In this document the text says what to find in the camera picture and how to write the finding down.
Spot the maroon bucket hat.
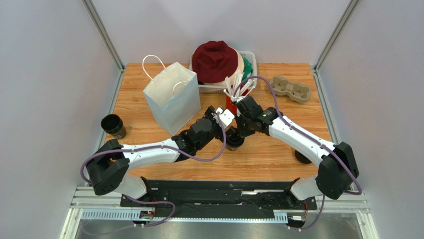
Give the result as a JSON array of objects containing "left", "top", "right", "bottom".
[{"left": 191, "top": 41, "right": 241, "bottom": 84}]

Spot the green cloth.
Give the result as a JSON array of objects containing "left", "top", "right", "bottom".
[{"left": 242, "top": 57, "right": 253, "bottom": 84}]

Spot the black plastic cup lid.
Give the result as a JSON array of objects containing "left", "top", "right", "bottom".
[{"left": 226, "top": 126, "right": 245, "bottom": 147}]

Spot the translucent dark plastic cup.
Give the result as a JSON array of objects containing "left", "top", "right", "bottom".
[{"left": 226, "top": 142, "right": 244, "bottom": 151}]

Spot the red cup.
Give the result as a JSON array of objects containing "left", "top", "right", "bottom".
[{"left": 225, "top": 96, "right": 237, "bottom": 116}]

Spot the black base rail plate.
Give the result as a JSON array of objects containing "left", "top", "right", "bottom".
[{"left": 141, "top": 180, "right": 317, "bottom": 219}]

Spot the white plastic basket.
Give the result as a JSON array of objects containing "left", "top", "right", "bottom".
[{"left": 198, "top": 50, "right": 258, "bottom": 94}]

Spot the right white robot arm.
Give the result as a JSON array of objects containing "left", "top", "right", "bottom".
[{"left": 236, "top": 96, "right": 359, "bottom": 200}]

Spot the bottom pulp cup carrier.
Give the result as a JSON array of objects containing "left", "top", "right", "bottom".
[{"left": 269, "top": 76, "right": 312, "bottom": 103}]

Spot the beige hat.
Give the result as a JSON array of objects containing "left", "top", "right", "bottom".
[{"left": 204, "top": 50, "right": 244, "bottom": 87}]

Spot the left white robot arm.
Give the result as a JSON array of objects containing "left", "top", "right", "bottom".
[{"left": 80, "top": 106, "right": 235, "bottom": 199}]

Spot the white paper bag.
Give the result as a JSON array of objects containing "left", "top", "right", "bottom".
[{"left": 142, "top": 55, "right": 201, "bottom": 136}]

